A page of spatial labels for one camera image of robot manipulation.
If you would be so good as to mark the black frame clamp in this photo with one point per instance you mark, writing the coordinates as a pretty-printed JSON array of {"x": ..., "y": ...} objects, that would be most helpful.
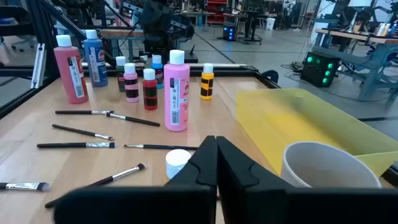
[{"x": 270, "y": 76}]

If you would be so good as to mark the small green paint bottle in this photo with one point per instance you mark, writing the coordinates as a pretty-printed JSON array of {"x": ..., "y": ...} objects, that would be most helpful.
[{"x": 120, "y": 77}]

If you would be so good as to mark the small blue paint bottle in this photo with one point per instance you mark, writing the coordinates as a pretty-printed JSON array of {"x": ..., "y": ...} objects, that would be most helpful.
[{"x": 158, "y": 67}]

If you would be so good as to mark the black aluminium table frame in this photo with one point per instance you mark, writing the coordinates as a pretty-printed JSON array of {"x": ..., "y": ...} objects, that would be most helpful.
[{"x": 224, "y": 72}]

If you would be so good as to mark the large red paint bottle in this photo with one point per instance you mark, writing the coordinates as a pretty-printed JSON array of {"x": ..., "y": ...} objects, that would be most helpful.
[{"x": 70, "y": 77}]

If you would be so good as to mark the small orange paint bottle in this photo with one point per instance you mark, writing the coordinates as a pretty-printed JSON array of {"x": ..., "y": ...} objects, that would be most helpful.
[{"x": 177, "y": 161}]

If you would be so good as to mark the silver aluminium bracket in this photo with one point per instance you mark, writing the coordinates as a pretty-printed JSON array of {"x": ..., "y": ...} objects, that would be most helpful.
[{"x": 38, "y": 65}]

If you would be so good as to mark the small pink paint bottle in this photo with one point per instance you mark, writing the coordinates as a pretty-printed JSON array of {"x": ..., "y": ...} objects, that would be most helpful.
[{"x": 131, "y": 87}]

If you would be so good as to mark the large blue paint bottle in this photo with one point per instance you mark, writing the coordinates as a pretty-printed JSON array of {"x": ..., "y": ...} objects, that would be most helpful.
[{"x": 94, "y": 62}]

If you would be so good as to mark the large pink paint bottle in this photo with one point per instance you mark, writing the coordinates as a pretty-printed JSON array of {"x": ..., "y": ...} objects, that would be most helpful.
[{"x": 176, "y": 93}]

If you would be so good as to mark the red cabinet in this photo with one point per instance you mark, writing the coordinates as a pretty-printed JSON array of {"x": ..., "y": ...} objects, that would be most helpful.
[{"x": 216, "y": 12}]

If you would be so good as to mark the wooden bench green legs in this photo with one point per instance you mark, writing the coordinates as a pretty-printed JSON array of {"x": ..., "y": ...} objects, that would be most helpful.
[{"x": 118, "y": 33}]

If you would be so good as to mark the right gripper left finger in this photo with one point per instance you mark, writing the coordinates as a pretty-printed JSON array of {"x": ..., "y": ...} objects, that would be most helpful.
[{"x": 199, "y": 174}]

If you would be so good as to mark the black computer green lights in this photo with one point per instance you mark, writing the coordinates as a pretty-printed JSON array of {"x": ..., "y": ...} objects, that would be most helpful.
[{"x": 317, "y": 71}]

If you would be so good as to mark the small red paint bottle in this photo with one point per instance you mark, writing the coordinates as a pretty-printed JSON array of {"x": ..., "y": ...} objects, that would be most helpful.
[{"x": 150, "y": 93}]

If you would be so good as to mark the translucent yellow plastic tray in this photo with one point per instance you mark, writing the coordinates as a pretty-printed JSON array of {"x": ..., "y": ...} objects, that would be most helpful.
[{"x": 280, "y": 124}]

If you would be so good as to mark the white waste bin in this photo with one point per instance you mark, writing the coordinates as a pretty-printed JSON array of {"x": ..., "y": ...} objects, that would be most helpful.
[{"x": 270, "y": 24}]

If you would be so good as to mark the small yellow paint bottle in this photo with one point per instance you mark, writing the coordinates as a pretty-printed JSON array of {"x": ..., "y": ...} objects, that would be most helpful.
[{"x": 207, "y": 84}]

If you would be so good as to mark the beige paper cup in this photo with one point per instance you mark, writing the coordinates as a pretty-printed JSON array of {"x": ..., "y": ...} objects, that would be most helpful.
[{"x": 292, "y": 168}]

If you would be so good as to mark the black computer blue lights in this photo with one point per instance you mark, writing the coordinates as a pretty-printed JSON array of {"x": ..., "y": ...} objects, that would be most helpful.
[{"x": 229, "y": 32}]

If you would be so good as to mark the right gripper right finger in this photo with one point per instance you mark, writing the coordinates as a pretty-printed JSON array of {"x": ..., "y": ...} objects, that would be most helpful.
[{"x": 236, "y": 180}]

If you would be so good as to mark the black paint brush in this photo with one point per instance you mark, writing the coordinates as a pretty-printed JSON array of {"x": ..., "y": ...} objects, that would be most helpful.
[
  {"x": 140, "y": 121},
  {"x": 25, "y": 186},
  {"x": 62, "y": 145},
  {"x": 74, "y": 112},
  {"x": 93, "y": 186},
  {"x": 161, "y": 147},
  {"x": 77, "y": 131}
]

